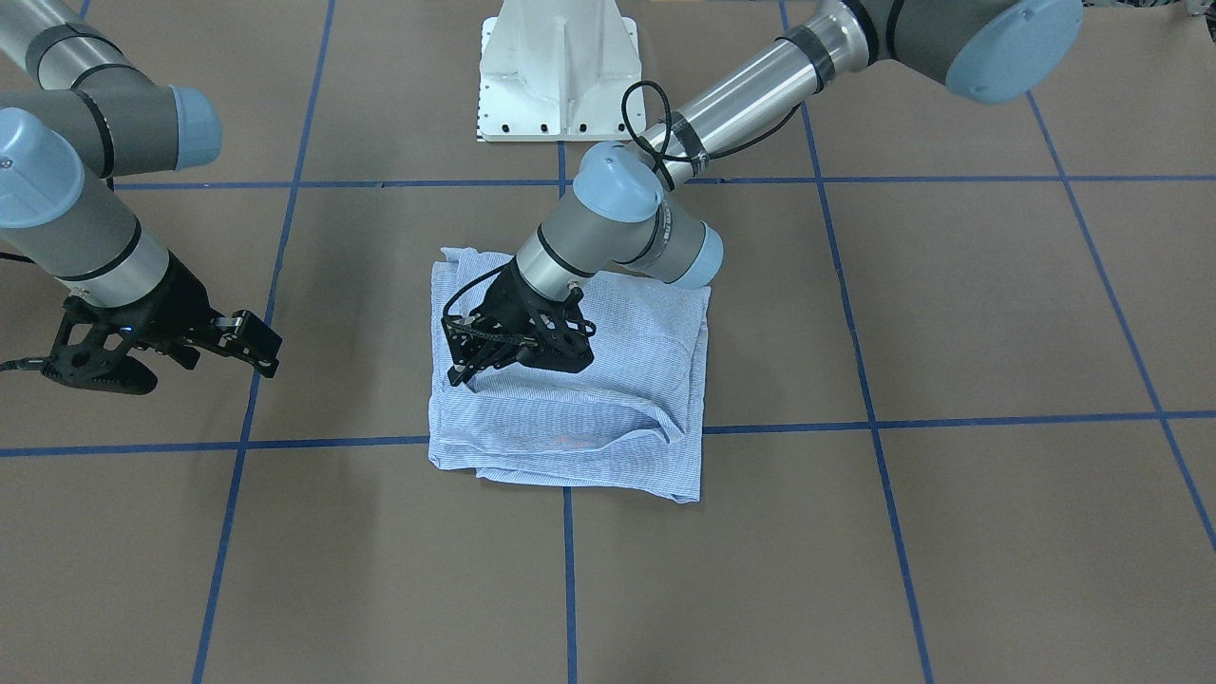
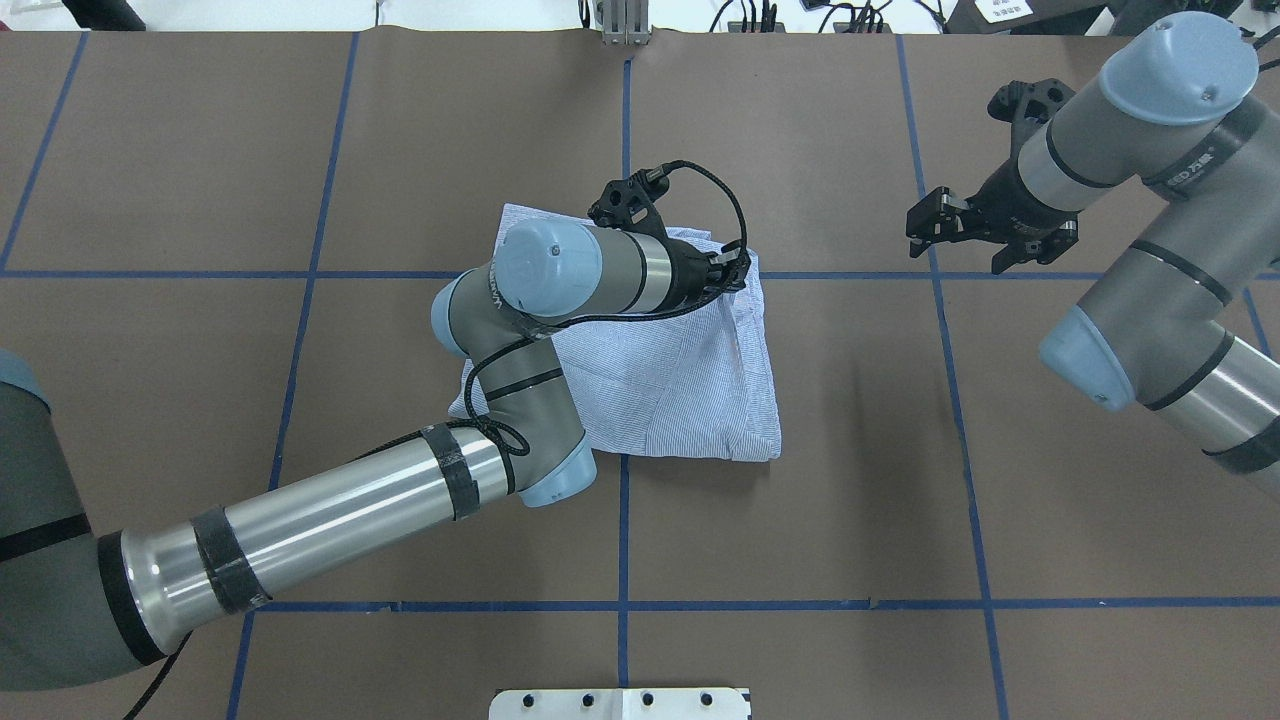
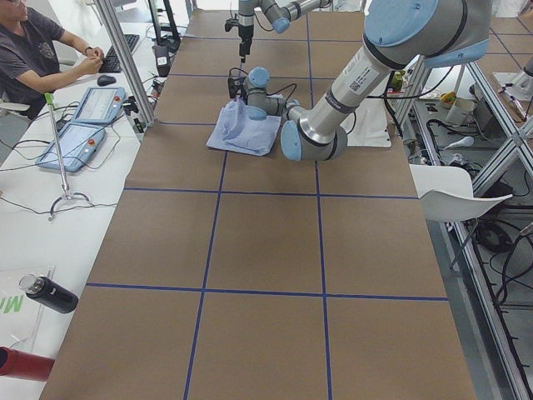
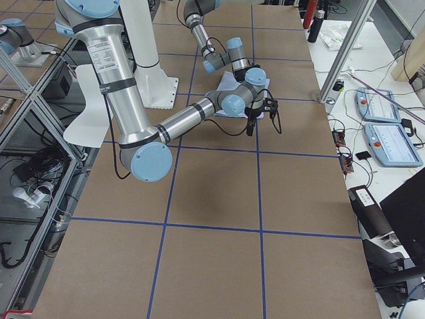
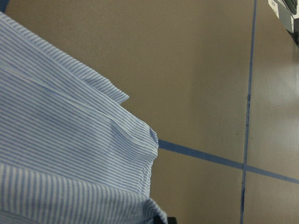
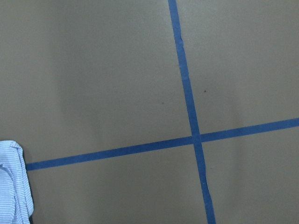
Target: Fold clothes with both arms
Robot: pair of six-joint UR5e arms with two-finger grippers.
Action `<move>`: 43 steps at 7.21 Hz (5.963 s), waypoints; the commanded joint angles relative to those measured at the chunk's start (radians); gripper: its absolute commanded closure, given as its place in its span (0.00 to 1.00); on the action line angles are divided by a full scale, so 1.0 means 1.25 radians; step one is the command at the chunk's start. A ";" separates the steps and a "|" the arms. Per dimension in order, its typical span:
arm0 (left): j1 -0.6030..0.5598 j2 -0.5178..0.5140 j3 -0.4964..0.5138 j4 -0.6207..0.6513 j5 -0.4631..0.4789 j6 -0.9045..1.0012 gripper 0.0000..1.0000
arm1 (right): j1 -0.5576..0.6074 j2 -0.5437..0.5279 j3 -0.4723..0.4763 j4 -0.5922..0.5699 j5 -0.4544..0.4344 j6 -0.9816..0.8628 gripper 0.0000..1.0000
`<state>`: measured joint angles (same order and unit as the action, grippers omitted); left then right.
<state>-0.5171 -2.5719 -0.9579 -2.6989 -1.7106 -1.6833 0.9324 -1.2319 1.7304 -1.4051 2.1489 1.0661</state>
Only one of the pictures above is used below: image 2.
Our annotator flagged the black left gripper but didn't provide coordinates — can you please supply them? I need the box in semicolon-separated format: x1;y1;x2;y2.
588;170;753;313

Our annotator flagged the blue striped button shirt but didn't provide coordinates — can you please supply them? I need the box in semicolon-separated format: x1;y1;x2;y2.
447;202;783;462

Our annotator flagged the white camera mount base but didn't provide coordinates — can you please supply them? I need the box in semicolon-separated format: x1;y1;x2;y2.
488;685;753;719

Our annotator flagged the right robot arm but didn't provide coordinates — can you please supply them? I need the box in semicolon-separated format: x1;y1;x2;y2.
905;12;1279;497

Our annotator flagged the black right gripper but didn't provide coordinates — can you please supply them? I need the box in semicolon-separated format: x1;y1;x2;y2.
906;78;1078;275

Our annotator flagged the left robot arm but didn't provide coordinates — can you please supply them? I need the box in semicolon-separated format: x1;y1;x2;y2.
1;160;751;692

